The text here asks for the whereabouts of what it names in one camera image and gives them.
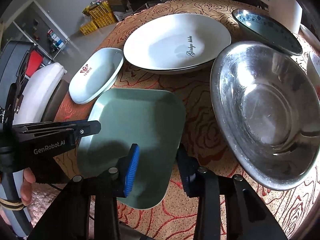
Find small white oval dish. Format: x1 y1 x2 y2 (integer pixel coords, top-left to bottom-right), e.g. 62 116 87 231
69 48 124 105

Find green square plate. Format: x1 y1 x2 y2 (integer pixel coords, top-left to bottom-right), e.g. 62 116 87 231
77 88 186 210

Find large steel bowl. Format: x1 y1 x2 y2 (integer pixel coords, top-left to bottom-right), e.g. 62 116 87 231
210 41 319 191

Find large white round plate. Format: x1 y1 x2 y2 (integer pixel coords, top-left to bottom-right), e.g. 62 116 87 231
124 13 232 74

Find small white bowl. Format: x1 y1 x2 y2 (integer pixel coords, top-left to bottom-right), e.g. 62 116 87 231
307 51 320 88

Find blue patterned ceramic bowl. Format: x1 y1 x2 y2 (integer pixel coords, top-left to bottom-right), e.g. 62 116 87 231
232 9 303 56

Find person's left hand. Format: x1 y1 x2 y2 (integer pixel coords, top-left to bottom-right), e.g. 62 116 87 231
21 168 36 206

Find white chair cushion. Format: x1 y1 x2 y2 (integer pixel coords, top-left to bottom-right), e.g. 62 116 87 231
13 63 67 125

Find red folding chair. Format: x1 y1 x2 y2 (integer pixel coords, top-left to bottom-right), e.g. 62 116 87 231
25 50 43 77

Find yellow plastic crates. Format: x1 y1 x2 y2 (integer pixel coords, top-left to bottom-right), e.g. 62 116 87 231
80 1 117 35

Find white shelf unit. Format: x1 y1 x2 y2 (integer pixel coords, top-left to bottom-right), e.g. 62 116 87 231
3 0 68 61

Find white electric kettle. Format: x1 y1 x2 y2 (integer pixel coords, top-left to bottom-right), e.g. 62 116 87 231
268 0 303 34

